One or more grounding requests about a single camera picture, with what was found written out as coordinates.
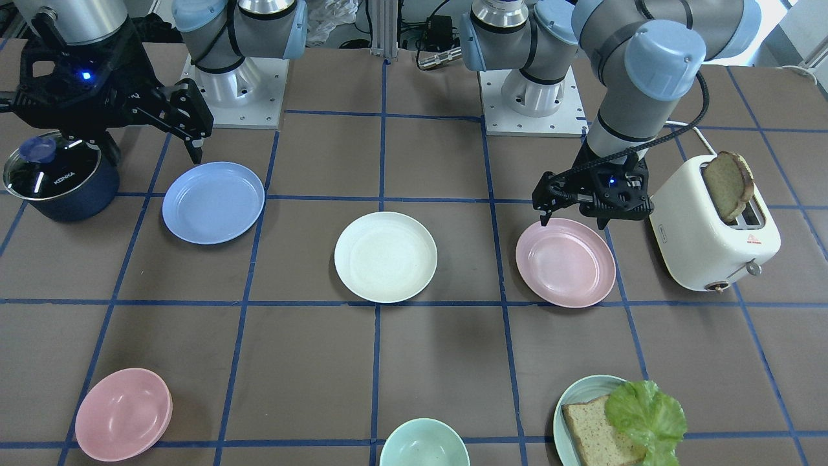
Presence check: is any bread slice in toaster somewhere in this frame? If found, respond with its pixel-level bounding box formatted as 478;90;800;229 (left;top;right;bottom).
702;151;755;224

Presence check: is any cream white plate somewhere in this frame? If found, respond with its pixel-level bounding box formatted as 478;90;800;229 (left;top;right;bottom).
333;212;438;304

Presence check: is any green lettuce leaf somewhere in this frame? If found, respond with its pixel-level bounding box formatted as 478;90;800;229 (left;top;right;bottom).
604;380;688;465

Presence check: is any pink plate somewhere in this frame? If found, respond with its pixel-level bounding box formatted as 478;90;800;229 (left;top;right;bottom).
515;218;616;309

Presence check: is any green bowl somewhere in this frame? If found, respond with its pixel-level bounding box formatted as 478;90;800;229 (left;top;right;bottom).
378;418;470;465

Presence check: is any blue plate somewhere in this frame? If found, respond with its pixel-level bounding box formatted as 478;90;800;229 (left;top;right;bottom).
162;161;265;245

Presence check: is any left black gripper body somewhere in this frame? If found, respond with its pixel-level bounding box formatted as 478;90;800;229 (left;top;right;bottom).
571;155;654;221

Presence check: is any white toaster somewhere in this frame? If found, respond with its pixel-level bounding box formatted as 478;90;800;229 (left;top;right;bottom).
650;153;781;292

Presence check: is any aluminium frame post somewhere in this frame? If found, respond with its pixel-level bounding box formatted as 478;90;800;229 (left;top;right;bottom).
365;0;399;63

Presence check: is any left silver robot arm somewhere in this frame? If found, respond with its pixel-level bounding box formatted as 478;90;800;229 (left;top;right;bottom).
459;1;762;229

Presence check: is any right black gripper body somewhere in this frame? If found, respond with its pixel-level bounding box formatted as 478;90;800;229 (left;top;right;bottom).
2;13;175;142

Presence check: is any green plate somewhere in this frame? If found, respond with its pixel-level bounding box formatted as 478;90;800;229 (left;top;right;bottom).
551;375;627;465

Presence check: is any dark blue pot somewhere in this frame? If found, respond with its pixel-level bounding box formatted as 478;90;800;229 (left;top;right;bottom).
3;131;120;222

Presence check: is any bread slice on plate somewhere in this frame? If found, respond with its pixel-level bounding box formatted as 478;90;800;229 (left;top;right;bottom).
562;394;646;465

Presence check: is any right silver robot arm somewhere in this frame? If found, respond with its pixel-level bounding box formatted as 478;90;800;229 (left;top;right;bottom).
2;1;308;164

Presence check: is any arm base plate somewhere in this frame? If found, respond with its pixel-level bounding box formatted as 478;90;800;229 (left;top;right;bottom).
181;57;292;129
478;69;587;138

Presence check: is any pink bowl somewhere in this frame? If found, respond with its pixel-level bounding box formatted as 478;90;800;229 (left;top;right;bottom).
74;368;173;462

